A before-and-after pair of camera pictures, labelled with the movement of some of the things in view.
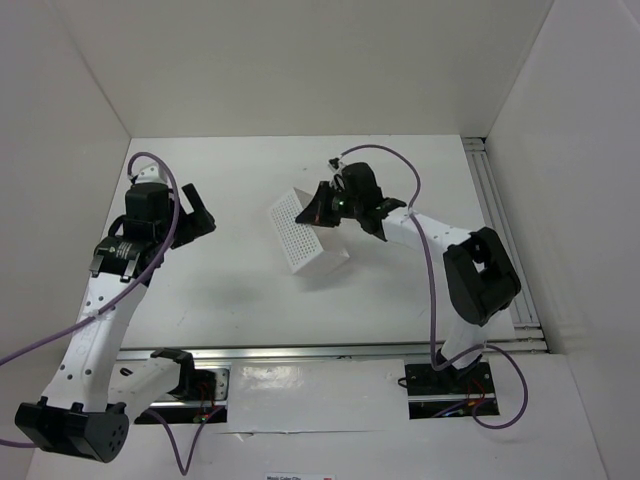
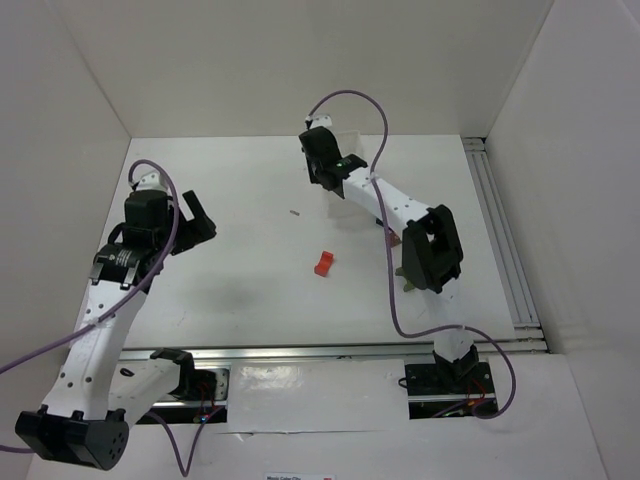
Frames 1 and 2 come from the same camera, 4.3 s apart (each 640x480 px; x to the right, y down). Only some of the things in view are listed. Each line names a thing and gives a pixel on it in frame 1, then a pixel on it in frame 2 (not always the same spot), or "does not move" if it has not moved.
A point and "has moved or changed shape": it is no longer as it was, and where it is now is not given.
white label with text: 300,476 does not move
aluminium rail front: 333,352 does not move
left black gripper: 187,220 does not move
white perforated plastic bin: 308,249 has moved or changed shape
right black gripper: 329,203 -> 317,170
